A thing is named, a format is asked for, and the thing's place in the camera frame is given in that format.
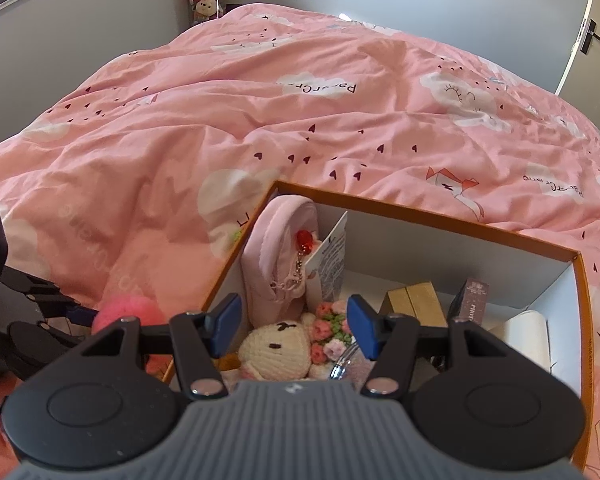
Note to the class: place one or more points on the photo card box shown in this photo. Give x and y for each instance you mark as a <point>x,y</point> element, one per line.
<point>470,302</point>

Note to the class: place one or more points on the white cream tube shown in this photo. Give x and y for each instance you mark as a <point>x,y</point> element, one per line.
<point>324,268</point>

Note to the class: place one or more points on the pink bed duvet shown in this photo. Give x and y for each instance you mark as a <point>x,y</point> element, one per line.
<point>140,180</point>

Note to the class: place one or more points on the white long box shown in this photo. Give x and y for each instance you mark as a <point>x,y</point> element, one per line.
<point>527,333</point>

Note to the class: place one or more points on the gold gift box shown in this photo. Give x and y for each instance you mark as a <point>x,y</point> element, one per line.
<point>419,301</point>

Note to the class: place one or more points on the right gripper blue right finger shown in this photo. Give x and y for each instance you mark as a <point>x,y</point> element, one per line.
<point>393,342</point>

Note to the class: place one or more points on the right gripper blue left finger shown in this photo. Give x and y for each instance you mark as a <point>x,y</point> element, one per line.
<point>195,340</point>

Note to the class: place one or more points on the crochet bear with flowers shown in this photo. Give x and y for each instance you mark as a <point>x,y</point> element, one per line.
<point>307,348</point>

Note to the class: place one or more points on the pink pouch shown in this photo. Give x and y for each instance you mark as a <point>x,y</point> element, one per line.
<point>272,262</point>

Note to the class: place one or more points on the pink fluffy pompom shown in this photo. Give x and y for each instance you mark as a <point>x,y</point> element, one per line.
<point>112,309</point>

